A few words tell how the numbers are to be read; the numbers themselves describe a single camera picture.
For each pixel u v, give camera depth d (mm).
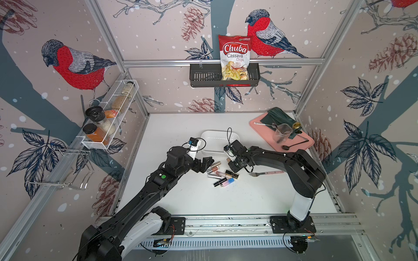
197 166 671
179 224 732
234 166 833
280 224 729
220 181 856
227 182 857
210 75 1070
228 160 856
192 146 659
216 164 930
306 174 483
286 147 1007
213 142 1074
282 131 976
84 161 689
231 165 833
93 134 603
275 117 1175
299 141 1039
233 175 878
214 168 920
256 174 893
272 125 1033
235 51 816
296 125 976
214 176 882
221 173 901
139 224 554
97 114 627
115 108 748
